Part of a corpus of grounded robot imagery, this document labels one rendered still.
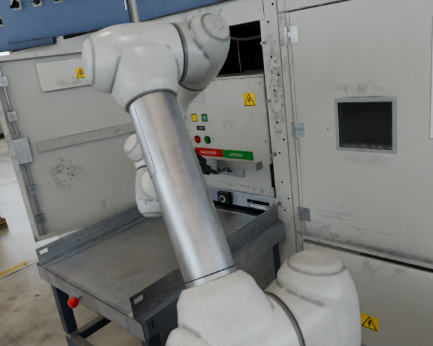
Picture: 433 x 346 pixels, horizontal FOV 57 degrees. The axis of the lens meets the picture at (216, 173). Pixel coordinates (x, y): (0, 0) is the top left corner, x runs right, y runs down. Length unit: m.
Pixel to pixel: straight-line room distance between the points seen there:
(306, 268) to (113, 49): 0.55
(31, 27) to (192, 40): 1.31
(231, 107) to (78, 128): 0.65
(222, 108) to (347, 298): 1.01
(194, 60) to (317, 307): 0.55
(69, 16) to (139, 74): 1.22
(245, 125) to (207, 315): 0.98
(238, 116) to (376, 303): 0.82
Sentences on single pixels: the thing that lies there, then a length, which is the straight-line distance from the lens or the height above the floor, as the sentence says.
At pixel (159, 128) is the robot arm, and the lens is 0.77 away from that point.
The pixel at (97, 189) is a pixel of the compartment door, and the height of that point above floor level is 0.98.
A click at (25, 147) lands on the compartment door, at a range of 1.73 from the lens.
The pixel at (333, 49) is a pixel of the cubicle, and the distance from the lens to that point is 1.25.
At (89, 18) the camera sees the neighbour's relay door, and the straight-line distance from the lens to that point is 1.95.
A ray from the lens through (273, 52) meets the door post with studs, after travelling 1.38.
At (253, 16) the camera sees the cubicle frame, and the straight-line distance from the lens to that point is 1.42.
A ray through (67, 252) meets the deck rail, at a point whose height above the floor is 0.85.
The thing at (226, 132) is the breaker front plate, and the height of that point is 1.17.
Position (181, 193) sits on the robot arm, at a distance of 0.74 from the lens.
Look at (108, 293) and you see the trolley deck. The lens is 1.28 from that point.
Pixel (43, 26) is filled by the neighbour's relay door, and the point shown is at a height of 1.70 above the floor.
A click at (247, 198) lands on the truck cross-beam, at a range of 1.64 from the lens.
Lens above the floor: 1.49
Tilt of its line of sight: 17 degrees down
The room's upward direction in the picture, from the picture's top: 8 degrees counter-clockwise
